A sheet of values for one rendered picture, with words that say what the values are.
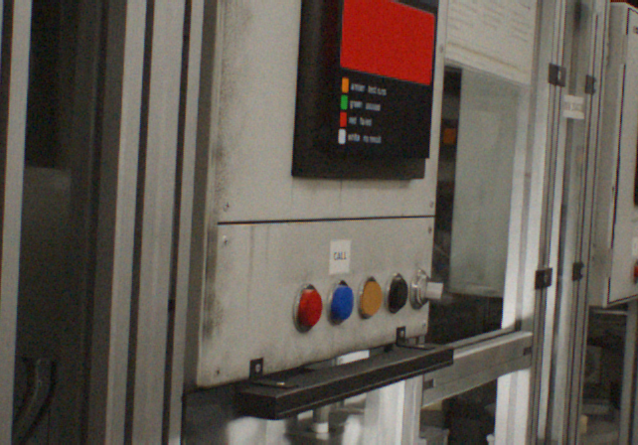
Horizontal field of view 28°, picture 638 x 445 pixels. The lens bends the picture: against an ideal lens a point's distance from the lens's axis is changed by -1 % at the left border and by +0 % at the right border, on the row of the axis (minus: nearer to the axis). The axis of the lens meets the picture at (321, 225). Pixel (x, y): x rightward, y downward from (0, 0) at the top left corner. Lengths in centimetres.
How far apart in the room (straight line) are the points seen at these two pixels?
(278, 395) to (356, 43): 30
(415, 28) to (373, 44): 9
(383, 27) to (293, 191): 18
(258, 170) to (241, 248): 6
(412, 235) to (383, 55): 22
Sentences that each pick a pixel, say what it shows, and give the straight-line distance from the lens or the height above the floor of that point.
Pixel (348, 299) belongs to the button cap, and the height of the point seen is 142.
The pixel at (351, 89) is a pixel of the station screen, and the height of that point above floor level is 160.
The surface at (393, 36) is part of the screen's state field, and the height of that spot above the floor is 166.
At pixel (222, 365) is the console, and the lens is 96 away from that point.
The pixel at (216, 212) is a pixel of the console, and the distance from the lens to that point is 93.
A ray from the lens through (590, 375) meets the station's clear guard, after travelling 207.
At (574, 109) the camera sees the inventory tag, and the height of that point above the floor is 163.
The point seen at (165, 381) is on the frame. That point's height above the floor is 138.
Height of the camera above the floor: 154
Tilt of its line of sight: 3 degrees down
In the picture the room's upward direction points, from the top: 3 degrees clockwise
